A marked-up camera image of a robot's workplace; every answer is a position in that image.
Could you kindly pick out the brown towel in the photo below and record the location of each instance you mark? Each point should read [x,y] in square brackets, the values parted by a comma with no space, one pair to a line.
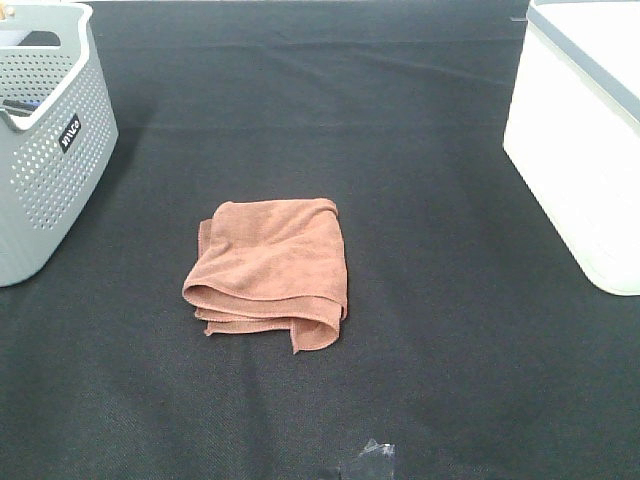
[271,265]

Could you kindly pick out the white storage box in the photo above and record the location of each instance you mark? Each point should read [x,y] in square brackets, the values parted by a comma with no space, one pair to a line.
[572,131]

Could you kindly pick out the dark item inside basket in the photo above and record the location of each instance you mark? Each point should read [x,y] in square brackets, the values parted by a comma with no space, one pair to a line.
[19,108]

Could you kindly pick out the grey perforated laundry basket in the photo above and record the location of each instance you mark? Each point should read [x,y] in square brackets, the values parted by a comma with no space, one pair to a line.
[52,160]

